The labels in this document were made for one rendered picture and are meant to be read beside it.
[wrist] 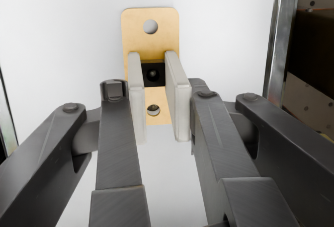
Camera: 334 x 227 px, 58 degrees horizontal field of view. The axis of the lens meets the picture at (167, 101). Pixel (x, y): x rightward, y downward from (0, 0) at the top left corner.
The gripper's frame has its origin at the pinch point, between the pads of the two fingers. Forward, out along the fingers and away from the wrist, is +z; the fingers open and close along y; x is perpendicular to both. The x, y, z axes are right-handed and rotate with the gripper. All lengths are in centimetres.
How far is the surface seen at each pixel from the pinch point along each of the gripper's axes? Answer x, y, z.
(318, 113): -20, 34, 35
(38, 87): -1.2, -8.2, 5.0
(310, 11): 3.0, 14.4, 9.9
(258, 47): 1.1, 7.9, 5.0
